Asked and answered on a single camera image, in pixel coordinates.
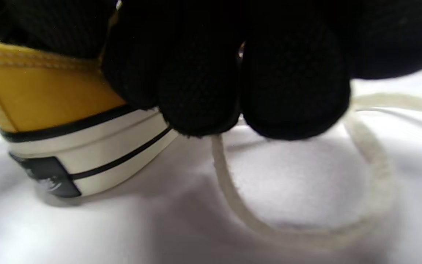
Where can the white shoe lace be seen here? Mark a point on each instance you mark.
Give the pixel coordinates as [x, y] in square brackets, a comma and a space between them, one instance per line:
[225, 172]

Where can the person's right hand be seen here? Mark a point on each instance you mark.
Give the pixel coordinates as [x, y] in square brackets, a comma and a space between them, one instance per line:
[269, 55]

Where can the person's left hand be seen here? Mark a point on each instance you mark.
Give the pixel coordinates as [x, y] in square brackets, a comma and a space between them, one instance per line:
[50, 25]

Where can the yellow canvas shoe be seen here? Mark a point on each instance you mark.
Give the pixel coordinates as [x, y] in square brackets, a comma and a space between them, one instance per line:
[50, 99]

